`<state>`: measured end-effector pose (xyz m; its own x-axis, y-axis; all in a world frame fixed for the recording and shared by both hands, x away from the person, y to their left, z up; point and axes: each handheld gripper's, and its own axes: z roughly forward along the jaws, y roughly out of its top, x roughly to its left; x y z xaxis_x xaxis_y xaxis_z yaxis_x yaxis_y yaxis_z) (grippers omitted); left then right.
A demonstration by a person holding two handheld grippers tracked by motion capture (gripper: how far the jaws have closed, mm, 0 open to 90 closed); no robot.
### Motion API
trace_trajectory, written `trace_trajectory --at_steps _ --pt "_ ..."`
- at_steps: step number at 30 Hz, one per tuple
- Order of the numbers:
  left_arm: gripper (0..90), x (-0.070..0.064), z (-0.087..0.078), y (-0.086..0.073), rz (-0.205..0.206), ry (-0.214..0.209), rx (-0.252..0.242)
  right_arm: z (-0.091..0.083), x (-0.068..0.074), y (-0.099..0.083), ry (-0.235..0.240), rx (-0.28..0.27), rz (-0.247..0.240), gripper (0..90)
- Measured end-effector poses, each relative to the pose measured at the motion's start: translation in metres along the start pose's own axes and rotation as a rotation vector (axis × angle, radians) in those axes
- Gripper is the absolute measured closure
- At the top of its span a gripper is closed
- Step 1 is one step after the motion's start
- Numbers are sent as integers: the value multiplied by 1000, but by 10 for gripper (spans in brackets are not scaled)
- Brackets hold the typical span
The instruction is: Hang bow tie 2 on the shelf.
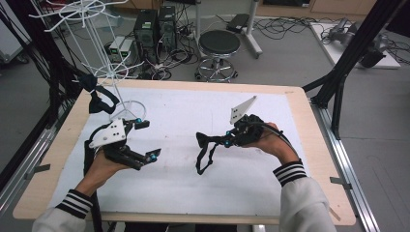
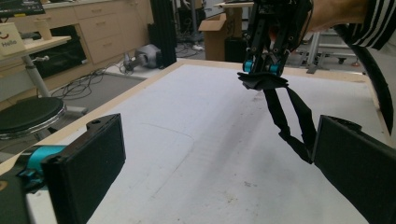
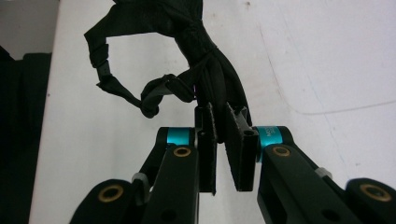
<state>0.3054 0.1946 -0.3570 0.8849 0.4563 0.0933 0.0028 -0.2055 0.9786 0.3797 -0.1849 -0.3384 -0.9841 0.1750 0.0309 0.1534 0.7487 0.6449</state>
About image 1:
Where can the white floor platform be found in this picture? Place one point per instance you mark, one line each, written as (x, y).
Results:
(335, 54)

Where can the long aluminium rail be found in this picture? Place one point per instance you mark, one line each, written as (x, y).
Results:
(348, 174)

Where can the grey metal clamp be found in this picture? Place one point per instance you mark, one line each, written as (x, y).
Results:
(38, 170)
(341, 183)

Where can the black round stool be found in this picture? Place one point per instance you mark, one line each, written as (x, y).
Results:
(219, 42)

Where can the slim black computer tower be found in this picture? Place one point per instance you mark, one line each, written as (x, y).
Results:
(167, 27)

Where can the thin wooden stick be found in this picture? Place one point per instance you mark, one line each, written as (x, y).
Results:
(335, 214)

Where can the white power supply box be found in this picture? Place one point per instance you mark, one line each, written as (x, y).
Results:
(116, 46)
(128, 50)

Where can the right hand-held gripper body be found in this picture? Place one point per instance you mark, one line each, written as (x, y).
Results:
(246, 129)

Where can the person's left hand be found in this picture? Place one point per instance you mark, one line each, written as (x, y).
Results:
(100, 170)

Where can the black frame strut with foot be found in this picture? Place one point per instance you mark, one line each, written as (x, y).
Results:
(348, 61)

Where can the grey robot device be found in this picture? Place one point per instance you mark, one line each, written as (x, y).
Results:
(343, 30)

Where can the person's right hand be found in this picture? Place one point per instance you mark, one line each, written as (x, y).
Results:
(275, 146)

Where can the black robot device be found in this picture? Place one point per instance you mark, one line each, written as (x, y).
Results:
(372, 53)

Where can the large black computer tower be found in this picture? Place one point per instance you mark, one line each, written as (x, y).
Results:
(145, 32)

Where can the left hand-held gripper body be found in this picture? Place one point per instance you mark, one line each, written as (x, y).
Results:
(109, 133)

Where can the flat black box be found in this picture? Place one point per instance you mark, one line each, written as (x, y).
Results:
(238, 22)

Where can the white metal stand leg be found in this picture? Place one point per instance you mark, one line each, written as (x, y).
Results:
(253, 35)

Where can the white foam mat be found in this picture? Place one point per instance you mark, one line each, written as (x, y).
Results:
(193, 109)

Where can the aluminium rail beside frame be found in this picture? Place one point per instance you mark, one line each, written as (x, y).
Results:
(29, 161)

